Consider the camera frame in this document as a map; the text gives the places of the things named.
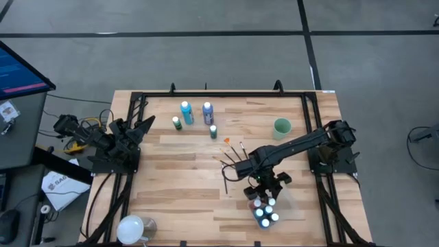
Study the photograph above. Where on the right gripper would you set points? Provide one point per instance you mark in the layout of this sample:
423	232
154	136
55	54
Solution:
265	183

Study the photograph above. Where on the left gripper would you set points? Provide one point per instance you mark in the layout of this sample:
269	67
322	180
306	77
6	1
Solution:
118	145

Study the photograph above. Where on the clear plastic container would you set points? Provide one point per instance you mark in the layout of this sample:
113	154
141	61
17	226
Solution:
254	221

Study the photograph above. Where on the small green paint bottle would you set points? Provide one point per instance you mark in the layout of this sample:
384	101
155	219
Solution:
177	124

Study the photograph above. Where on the black paintbrush brown tip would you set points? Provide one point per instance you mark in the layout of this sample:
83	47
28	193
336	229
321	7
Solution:
226	154

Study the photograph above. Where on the light green plastic cup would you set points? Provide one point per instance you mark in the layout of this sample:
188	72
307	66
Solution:
282	130

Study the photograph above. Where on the large teal paint bottle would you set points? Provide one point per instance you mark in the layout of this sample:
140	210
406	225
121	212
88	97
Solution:
187	115

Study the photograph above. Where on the small emerald paint bottle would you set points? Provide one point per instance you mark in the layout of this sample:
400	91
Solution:
213	133

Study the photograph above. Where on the large purple paint bottle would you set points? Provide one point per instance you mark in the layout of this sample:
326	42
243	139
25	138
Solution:
208	116

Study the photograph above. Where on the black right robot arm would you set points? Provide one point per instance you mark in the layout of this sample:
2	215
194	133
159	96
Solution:
291	144

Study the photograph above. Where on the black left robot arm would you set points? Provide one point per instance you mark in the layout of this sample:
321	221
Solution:
99	140

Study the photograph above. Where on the black metal beam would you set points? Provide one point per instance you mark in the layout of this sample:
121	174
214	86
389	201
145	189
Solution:
61	166

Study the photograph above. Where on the white paper bag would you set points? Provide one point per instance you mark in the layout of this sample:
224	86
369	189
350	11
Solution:
61	190

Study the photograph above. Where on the clear glass jar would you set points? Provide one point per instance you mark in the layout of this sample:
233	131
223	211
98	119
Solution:
150	226

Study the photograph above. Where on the white table label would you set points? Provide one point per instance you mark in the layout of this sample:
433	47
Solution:
328	91

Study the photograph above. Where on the white tape roll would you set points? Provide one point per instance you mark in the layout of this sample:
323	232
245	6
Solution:
42	209

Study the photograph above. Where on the white label card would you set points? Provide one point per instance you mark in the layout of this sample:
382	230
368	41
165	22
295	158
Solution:
8	111

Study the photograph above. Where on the computer monitor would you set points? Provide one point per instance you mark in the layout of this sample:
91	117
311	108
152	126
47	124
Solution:
17	75

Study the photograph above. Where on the dark grey desk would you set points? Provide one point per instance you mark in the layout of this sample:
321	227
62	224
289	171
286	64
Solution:
24	206

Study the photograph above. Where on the black computer mouse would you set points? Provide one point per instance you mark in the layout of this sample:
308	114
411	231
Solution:
8	226

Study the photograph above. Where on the grey stand leg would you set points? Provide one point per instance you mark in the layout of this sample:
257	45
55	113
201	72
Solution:
425	134

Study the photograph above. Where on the black aluminium table frame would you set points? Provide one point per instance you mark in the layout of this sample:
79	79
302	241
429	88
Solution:
223	94

